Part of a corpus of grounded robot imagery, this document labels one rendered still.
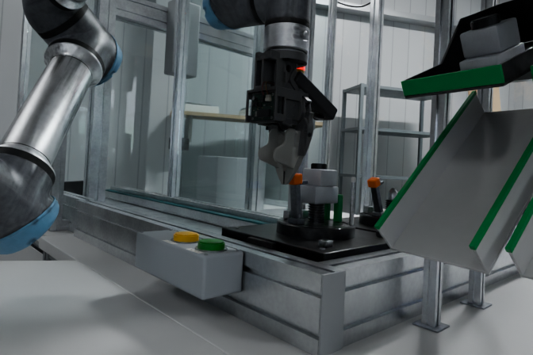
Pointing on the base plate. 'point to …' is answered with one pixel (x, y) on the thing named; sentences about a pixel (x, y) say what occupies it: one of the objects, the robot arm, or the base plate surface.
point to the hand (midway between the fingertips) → (288, 177)
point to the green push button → (211, 244)
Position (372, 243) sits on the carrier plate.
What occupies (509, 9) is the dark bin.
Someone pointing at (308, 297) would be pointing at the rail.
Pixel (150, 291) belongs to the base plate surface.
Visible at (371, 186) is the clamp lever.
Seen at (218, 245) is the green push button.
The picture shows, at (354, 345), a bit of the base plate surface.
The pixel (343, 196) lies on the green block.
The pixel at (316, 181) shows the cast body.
